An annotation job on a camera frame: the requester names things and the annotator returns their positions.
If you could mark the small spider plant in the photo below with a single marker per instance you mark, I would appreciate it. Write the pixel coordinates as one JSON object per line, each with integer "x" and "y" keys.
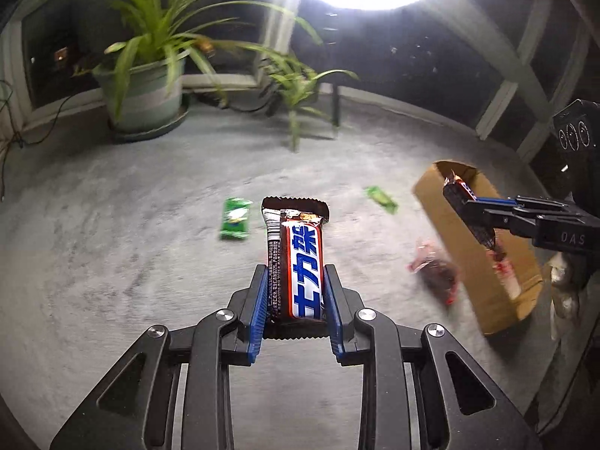
{"x": 295, "y": 84}

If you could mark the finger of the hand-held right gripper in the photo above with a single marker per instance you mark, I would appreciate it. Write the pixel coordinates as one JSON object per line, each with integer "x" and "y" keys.
{"x": 473, "y": 225}
{"x": 497, "y": 202}

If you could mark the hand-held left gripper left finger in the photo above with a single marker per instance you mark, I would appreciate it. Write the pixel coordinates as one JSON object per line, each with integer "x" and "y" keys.
{"x": 258, "y": 318}

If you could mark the small red blue snack packet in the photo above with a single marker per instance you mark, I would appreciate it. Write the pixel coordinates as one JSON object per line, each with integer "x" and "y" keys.
{"x": 461, "y": 185}

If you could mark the green snack packet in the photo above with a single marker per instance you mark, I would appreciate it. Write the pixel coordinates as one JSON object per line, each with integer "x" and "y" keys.
{"x": 235, "y": 218}

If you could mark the large potted spider plant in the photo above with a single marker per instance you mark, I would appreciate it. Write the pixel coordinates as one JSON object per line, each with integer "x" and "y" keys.
{"x": 145, "y": 89}

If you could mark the pink white snack packet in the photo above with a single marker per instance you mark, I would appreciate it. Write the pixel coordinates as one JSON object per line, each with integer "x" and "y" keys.
{"x": 505, "y": 269}

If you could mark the dark red-edged snack packet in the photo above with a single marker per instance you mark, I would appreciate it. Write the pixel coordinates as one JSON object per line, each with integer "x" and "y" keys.
{"x": 436, "y": 272}

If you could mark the cardboard box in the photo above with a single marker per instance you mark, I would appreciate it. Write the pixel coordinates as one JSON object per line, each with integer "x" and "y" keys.
{"x": 450, "y": 243}

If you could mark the brown chocolate bar blue lettering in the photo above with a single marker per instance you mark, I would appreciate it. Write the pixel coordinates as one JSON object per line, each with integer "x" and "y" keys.
{"x": 273, "y": 253}
{"x": 302, "y": 272}

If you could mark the white window frame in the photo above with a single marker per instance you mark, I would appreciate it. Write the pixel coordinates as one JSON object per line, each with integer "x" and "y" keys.
{"x": 506, "y": 89}

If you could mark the small green candy packet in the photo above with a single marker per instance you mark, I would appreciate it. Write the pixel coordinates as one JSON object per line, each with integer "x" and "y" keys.
{"x": 382, "y": 199}

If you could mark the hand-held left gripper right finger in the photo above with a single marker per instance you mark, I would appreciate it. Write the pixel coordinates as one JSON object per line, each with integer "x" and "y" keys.
{"x": 333, "y": 318}

